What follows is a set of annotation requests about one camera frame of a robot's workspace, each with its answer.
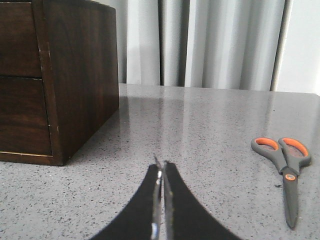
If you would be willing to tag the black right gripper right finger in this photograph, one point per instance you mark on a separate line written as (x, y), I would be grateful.
(185, 217)

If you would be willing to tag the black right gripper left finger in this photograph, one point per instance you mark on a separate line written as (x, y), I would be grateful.
(140, 218)

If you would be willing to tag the grey orange scissors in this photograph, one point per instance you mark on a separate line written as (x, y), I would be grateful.
(289, 156)

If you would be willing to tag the wooden drawer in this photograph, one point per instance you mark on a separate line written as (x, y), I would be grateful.
(23, 117)
(19, 53)

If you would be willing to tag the dark wooden drawer cabinet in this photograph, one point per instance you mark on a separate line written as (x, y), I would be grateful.
(77, 46)

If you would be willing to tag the grey white curtain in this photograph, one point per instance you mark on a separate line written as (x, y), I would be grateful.
(265, 45)

